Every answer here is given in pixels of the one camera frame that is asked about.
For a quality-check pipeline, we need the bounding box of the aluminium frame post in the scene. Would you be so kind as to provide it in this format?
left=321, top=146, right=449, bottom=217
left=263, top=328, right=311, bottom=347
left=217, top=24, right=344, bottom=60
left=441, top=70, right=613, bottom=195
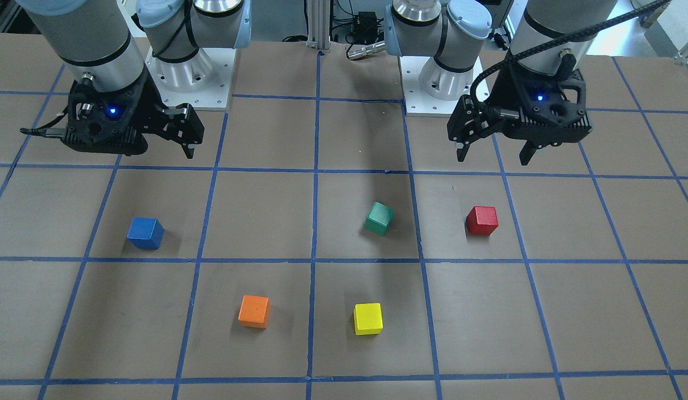
left=305, top=0, right=332, bottom=53

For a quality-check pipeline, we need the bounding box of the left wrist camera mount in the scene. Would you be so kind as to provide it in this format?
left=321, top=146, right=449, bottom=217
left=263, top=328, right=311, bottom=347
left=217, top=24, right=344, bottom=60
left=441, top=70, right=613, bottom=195
left=493, top=65, right=593, bottom=148

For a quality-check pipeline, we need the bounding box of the green wooden block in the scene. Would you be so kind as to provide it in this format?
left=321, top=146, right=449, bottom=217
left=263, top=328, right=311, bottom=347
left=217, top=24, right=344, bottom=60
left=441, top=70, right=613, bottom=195
left=364, top=202, right=395, bottom=236

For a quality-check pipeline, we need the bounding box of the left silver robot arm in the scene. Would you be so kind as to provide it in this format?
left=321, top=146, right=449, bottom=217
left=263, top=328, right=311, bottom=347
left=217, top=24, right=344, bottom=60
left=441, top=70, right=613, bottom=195
left=383, top=1, right=614, bottom=166

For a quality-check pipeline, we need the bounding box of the red wooden block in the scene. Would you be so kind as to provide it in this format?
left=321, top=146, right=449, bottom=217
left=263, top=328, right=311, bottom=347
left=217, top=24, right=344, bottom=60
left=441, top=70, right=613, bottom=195
left=466, top=206, right=499, bottom=236

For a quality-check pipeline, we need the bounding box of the black braided cable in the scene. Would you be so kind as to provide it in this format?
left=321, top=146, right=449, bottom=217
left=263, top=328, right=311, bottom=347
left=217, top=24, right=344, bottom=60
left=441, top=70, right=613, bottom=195
left=470, top=0, right=672, bottom=106

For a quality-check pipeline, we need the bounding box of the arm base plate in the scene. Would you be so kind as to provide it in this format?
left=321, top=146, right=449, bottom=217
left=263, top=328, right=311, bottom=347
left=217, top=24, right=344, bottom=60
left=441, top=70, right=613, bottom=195
left=145, top=48, right=238, bottom=111
left=399, top=56, right=483, bottom=117

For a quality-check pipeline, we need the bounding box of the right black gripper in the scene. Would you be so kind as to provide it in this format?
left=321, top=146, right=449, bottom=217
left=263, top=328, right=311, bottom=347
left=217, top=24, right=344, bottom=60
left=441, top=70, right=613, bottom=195
left=138, top=78, right=205, bottom=159

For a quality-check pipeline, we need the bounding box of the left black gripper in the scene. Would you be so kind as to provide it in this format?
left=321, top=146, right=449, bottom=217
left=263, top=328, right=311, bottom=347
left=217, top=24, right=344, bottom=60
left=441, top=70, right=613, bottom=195
left=447, top=71, right=542, bottom=166

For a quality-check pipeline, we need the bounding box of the orange wooden block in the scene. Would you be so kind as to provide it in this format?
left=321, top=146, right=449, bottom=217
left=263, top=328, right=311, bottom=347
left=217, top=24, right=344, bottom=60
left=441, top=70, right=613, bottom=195
left=237, top=294, right=271, bottom=329

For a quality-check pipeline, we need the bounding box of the yellow wooden block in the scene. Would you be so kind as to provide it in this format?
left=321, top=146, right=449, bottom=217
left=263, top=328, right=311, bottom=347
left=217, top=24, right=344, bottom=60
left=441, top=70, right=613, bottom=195
left=353, top=302, right=383, bottom=335

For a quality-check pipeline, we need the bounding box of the blue wooden block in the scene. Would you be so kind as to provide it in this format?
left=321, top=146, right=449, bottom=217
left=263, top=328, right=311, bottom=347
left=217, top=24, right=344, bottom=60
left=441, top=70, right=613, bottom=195
left=127, top=217, right=164, bottom=250

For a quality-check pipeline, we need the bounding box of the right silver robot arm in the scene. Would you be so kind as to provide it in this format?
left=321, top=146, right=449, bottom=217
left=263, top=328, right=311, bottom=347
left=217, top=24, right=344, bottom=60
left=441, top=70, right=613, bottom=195
left=19, top=1, right=252, bottom=159

